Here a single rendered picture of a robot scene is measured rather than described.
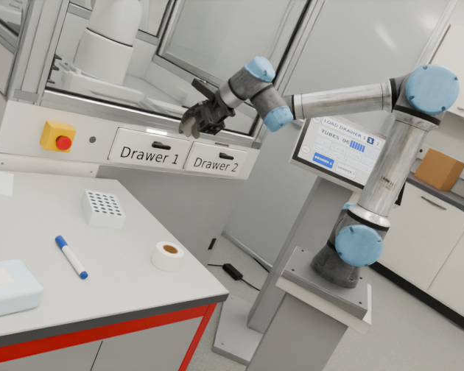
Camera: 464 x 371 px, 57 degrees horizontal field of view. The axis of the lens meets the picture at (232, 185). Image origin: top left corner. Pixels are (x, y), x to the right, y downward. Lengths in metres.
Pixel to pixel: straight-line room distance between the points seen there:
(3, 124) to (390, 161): 0.98
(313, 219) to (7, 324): 1.55
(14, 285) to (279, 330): 0.84
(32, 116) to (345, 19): 2.20
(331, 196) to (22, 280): 1.53
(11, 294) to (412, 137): 0.92
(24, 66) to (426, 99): 0.98
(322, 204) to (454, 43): 2.74
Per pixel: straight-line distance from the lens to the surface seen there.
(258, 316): 2.30
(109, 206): 1.16
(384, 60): 2.83
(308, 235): 2.10
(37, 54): 1.21
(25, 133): 1.27
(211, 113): 1.25
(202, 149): 1.58
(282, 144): 3.02
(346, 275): 1.32
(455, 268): 4.00
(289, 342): 1.39
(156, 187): 1.56
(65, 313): 0.82
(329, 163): 1.93
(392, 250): 4.08
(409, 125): 1.14
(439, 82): 1.13
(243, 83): 1.16
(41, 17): 1.19
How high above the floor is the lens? 1.27
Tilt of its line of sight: 16 degrees down
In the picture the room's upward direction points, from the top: 24 degrees clockwise
